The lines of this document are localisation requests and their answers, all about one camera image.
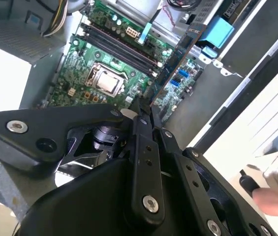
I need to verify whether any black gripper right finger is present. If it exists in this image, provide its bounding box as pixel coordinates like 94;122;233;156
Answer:
150;106;278;236

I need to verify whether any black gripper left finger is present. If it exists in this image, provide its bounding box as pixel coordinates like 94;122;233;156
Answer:
0;95;166;223

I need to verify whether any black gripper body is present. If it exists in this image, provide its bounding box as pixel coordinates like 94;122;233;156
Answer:
18;126;205;236

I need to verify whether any small round black tool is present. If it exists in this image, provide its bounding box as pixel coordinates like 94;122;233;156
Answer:
238;169;261;197

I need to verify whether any black RAM stick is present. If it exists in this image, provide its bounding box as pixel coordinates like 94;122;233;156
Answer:
145;22;207;108

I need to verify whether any person's hand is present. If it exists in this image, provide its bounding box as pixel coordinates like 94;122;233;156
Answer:
251;187;278;219

